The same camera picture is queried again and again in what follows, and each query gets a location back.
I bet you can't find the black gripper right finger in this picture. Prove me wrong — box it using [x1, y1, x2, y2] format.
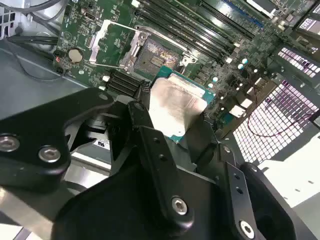
[179, 117, 258, 240]

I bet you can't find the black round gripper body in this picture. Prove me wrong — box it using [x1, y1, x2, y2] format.
[51, 161, 310, 240]

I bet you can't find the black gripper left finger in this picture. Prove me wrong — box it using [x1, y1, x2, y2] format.
[0, 83, 196, 230]

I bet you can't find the metal socket cover frame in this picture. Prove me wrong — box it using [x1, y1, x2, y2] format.
[88, 19, 148, 73]

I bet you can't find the silver topped CPU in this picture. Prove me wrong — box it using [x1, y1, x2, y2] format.
[147, 65, 216, 144]

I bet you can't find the thin wire locking lever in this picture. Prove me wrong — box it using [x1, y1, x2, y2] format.
[134, 24, 190, 48]

